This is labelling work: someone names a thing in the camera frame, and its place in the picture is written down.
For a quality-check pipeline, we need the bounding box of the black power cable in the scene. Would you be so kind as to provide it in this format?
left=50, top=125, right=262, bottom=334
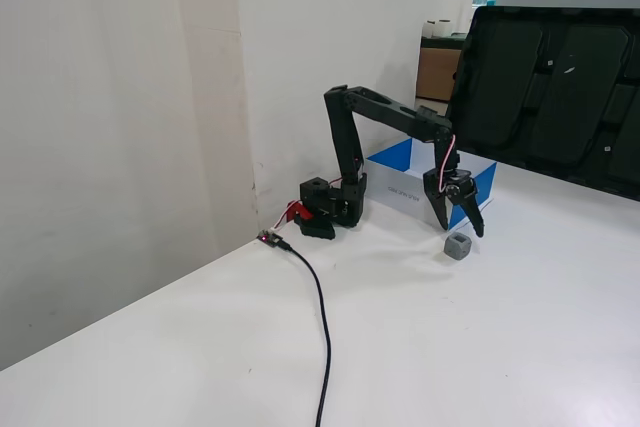
left=278, top=240, right=334, bottom=427

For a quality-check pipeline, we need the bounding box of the gray cube block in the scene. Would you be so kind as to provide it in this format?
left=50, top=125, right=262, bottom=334
left=443, top=232, right=474, bottom=262

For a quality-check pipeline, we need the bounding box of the black plastic packaging tray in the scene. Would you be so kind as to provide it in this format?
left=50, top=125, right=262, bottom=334
left=446, top=5, right=640, bottom=197

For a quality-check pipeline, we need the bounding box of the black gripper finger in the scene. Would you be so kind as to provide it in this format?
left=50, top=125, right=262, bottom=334
left=422, top=171, right=450, bottom=234
left=458, top=193, right=486, bottom=239

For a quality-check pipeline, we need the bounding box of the small controller board red LED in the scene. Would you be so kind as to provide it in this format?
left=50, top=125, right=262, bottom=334
left=255, top=228, right=290, bottom=251

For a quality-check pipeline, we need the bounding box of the brown cardboard box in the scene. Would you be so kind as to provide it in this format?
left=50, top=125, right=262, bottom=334
left=415, top=46, right=463, bottom=102

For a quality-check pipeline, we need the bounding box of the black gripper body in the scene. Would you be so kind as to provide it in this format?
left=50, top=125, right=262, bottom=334
left=423, top=166, right=480, bottom=207

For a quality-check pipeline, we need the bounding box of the blue and white cardboard box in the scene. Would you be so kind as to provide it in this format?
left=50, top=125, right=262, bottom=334
left=365, top=137, right=499, bottom=232

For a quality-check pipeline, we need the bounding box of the white red servo wire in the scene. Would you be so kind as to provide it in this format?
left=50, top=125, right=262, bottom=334
left=435, top=135, right=458, bottom=197

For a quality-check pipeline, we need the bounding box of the red clamp handle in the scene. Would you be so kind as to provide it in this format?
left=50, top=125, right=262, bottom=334
left=284, top=200, right=314, bottom=225

